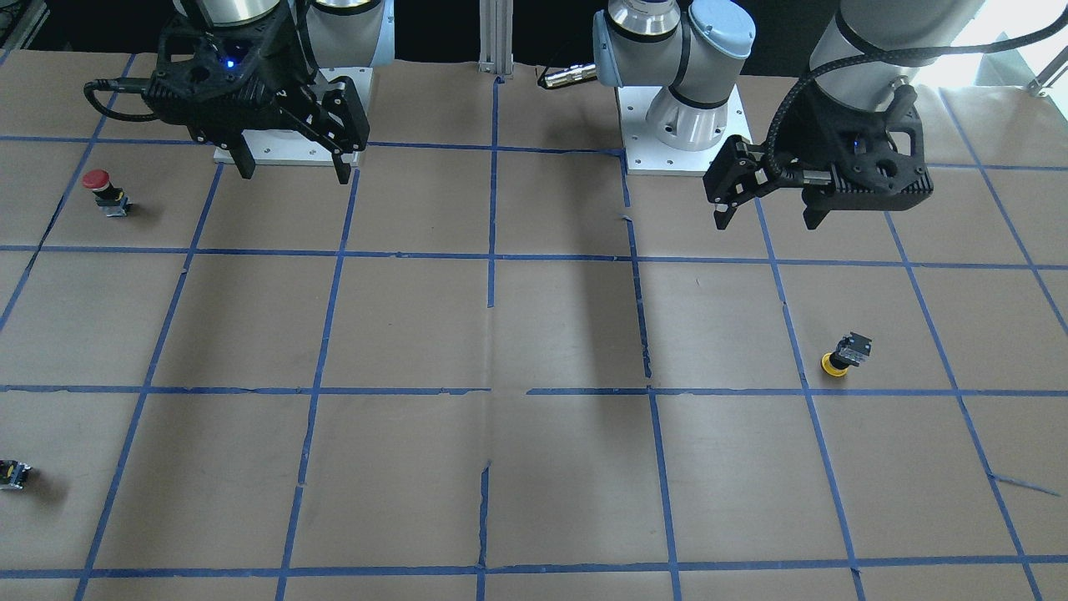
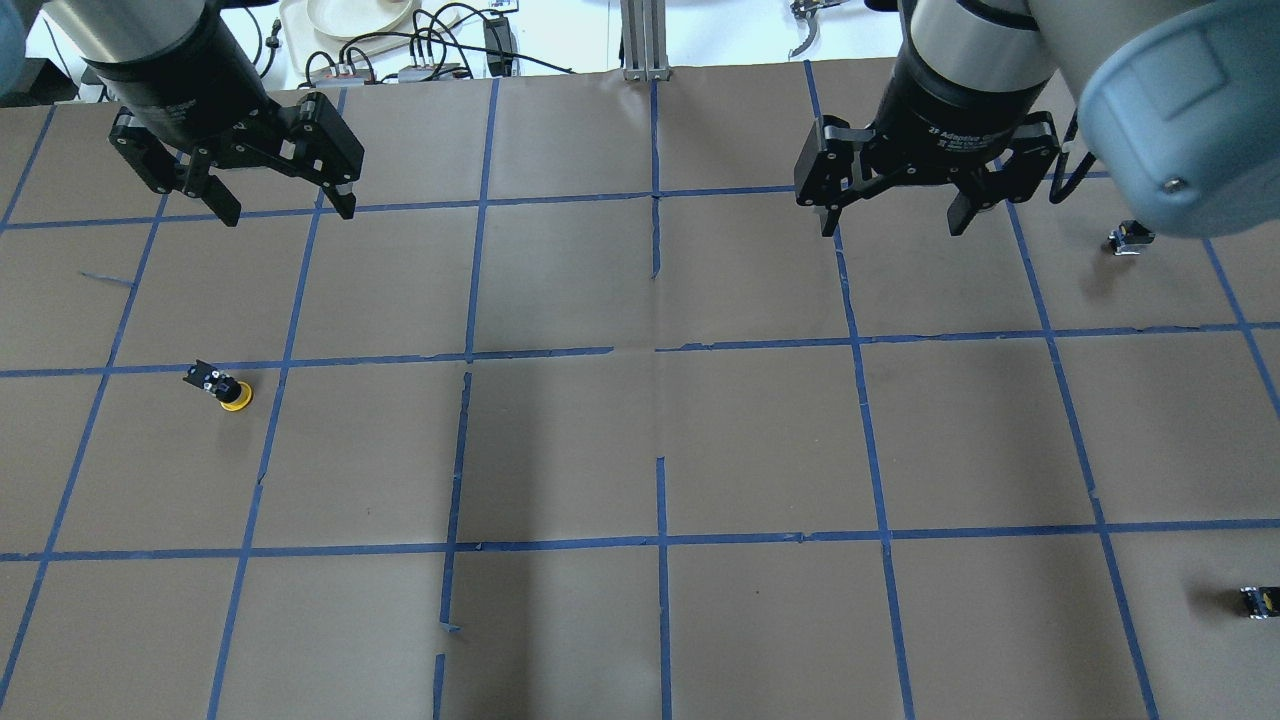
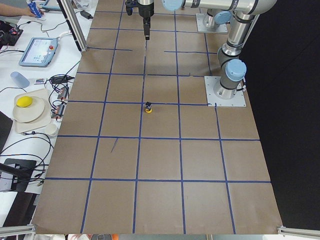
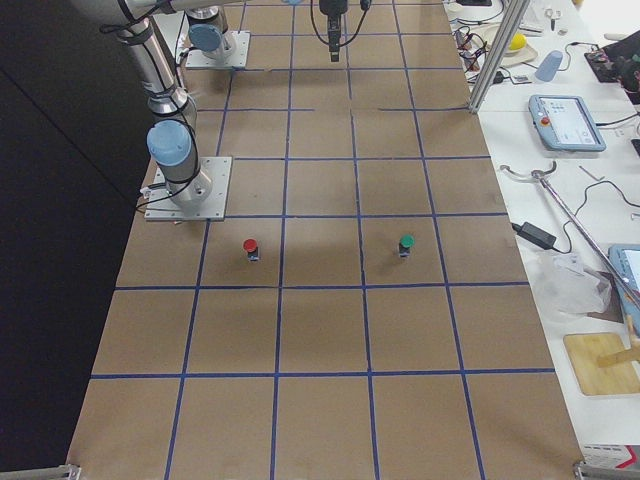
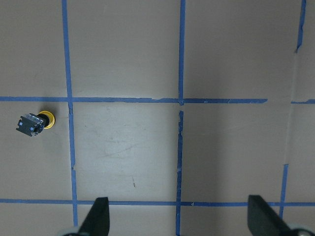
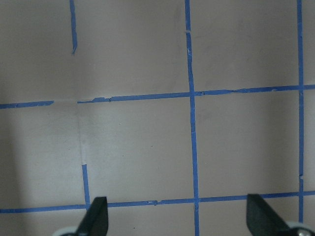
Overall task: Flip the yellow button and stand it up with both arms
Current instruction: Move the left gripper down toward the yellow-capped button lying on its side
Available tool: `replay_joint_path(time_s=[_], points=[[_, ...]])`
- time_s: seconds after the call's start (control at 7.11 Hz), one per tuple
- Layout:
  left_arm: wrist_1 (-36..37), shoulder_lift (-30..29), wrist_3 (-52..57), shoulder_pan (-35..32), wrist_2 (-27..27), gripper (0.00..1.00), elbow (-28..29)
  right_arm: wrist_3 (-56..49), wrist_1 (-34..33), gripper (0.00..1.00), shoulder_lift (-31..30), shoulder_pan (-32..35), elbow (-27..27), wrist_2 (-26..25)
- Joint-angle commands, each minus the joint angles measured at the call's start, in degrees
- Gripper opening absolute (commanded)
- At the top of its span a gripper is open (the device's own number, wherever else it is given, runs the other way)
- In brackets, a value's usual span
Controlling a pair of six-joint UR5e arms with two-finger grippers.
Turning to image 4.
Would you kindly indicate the metal cane with handle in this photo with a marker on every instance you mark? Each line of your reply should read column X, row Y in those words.
column 541, row 177

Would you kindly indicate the clear plastic bag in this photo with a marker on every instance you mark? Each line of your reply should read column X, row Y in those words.
column 565, row 283

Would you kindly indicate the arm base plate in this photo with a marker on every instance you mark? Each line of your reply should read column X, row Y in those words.
column 204, row 198
column 211, row 49

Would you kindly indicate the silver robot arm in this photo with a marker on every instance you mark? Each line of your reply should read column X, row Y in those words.
column 172, row 140
column 214, row 16

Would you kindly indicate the blue plastic cup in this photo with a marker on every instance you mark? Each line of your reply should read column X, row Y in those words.
column 549, row 67

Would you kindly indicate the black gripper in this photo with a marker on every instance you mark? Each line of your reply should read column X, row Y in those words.
column 330, row 7

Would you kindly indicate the yellow fruit on tray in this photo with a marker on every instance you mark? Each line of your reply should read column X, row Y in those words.
column 518, row 42

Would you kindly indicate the red push button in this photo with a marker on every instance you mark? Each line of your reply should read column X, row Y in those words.
column 251, row 248

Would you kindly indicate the aluminium frame post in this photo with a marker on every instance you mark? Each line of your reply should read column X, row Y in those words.
column 512, row 17

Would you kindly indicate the black power adapter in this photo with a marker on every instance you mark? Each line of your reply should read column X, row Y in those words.
column 536, row 235

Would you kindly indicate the green push button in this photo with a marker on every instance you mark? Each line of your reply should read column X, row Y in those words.
column 405, row 244

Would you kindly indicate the wooden cutting board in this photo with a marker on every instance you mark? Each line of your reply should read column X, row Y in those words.
column 601, row 365

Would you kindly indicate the beige tray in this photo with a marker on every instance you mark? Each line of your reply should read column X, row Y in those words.
column 509, row 58

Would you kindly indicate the blue teach pendant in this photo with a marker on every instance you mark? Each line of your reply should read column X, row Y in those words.
column 564, row 123
column 625, row 258

